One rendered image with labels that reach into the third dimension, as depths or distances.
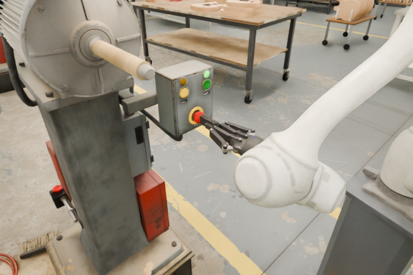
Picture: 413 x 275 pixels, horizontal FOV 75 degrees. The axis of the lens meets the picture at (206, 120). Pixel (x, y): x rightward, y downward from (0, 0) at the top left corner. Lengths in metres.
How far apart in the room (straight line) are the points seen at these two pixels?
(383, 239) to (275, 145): 0.74
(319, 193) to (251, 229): 1.20
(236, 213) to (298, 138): 1.40
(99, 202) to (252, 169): 0.73
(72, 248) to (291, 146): 1.17
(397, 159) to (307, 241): 0.93
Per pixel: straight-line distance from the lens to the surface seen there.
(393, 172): 1.07
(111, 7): 0.67
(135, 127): 1.01
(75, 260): 1.43
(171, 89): 0.79
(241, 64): 3.01
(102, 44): 0.59
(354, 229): 1.21
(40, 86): 0.84
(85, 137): 0.91
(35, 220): 2.10
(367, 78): 0.56
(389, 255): 1.19
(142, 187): 1.15
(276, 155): 0.47
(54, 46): 0.63
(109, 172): 1.02
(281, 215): 1.89
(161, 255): 1.34
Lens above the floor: 1.41
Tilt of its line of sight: 31 degrees down
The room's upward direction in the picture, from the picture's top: straight up
